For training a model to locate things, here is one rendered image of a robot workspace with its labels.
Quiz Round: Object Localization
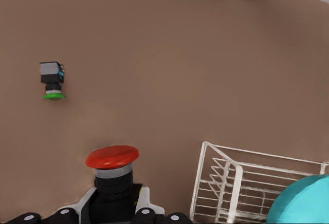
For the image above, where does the white wire shelf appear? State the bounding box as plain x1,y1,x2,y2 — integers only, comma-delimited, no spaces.
189,141,329,224

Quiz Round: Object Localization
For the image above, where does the cyan plate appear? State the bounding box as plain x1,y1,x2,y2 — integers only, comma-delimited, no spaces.
265,174,329,224

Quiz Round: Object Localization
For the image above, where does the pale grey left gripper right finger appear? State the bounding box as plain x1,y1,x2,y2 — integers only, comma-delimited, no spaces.
134,186,166,224

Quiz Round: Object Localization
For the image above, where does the green button switch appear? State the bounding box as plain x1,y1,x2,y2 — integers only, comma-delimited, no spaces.
39,61,66,101

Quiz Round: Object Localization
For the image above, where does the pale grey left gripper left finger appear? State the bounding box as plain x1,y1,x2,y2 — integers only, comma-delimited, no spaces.
53,186,98,224

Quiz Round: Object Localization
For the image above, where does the red button switch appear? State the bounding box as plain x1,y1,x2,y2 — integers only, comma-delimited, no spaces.
84,145,143,224

